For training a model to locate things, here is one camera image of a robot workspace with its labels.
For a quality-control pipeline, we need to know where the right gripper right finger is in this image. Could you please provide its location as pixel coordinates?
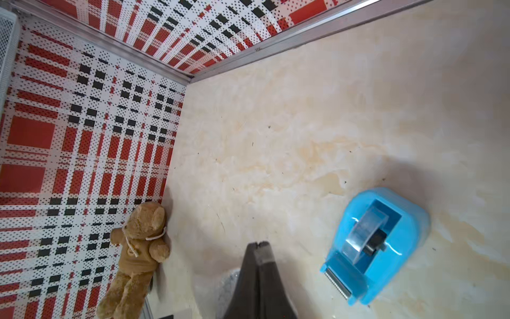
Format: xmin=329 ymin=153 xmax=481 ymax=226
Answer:
xmin=258 ymin=241 xmax=297 ymax=318

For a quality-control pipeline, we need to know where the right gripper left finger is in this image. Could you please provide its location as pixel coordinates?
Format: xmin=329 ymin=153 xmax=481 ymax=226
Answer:
xmin=223 ymin=243 xmax=259 ymax=318

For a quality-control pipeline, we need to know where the blue tape dispenser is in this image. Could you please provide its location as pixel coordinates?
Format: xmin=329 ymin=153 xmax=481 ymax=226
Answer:
xmin=321 ymin=187 xmax=431 ymax=306

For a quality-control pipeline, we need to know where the clear bubble wrap sheet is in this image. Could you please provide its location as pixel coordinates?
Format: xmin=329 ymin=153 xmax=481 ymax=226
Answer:
xmin=216 ymin=268 xmax=240 ymax=319

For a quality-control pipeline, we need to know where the brown teddy bear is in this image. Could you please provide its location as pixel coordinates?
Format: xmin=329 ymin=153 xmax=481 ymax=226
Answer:
xmin=96 ymin=202 xmax=171 ymax=318

